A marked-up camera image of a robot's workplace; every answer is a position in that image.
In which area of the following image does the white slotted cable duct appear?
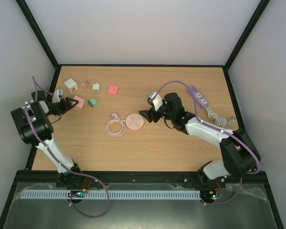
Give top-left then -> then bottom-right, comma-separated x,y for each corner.
20,190 -> 201,200

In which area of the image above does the white power strip cord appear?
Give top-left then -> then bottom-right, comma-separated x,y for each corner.
205,106 -> 236,126

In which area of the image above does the grey metal tray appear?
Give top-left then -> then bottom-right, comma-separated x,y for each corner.
3,183 -> 276,229

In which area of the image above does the white tiger cube plug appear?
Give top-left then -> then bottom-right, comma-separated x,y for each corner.
64,78 -> 79,93

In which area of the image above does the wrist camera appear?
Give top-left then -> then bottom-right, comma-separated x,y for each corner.
147,91 -> 163,111
52,89 -> 63,103

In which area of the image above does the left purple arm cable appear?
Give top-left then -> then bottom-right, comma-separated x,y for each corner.
25,76 -> 110,219

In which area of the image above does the round pink socket base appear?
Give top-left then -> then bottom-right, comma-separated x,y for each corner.
125,113 -> 144,132

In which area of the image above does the purple power strip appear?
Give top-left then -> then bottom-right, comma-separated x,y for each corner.
187,85 -> 209,109

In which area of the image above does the red pink plug adapter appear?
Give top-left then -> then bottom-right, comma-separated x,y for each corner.
107,85 -> 119,95

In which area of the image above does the black frame rail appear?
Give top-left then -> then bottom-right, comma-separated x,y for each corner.
15,170 -> 267,187

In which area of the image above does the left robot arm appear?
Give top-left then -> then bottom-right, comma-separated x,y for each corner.
10,90 -> 83,187

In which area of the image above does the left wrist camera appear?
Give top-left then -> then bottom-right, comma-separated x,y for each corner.
52,89 -> 63,103

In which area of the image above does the green plug adapter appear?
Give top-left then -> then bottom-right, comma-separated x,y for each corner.
87,97 -> 98,107

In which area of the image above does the pink coiled cable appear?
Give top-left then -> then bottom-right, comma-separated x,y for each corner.
105,112 -> 126,137

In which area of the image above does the pale pink socket cube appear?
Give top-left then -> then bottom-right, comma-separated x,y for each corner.
71,95 -> 85,111

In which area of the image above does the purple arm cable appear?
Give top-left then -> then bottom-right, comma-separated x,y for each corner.
154,80 -> 262,206
25,76 -> 110,219

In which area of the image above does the white charger plug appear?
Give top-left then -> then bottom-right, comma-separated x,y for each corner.
92,83 -> 100,93

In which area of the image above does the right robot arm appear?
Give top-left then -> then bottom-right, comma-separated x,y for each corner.
139,92 -> 261,187

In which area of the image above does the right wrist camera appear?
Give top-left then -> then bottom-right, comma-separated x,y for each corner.
147,91 -> 163,111

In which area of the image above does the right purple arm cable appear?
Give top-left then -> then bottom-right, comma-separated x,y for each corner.
154,80 -> 262,206

